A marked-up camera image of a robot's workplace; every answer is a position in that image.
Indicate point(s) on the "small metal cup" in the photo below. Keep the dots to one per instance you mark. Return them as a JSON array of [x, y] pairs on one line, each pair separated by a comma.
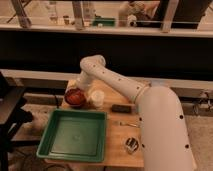
[[131, 145]]

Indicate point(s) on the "green box in background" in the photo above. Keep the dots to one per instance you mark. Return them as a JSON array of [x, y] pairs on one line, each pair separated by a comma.
[[110, 22]]

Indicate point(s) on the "red lacquer bowl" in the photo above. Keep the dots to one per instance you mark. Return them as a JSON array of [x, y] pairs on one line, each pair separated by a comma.
[[75, 98]]

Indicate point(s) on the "metal fork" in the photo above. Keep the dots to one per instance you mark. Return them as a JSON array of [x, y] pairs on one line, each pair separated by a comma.
[[127, 124]]

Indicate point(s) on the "black chair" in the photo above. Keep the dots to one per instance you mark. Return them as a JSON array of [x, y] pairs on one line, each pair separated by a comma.
[[12, 117]]

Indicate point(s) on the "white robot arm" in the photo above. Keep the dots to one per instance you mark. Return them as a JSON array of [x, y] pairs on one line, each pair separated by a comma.
[[164, 135]]

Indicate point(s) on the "black rectangular sponge block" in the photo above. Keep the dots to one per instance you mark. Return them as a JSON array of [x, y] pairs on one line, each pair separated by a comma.
[[121, 108]]

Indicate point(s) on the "green plastic tray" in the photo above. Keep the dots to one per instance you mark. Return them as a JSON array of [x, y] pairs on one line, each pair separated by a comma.
[[74, 135]]

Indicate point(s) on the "white paper cup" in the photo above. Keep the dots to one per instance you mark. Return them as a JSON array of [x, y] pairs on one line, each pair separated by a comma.
[[97, 98]]

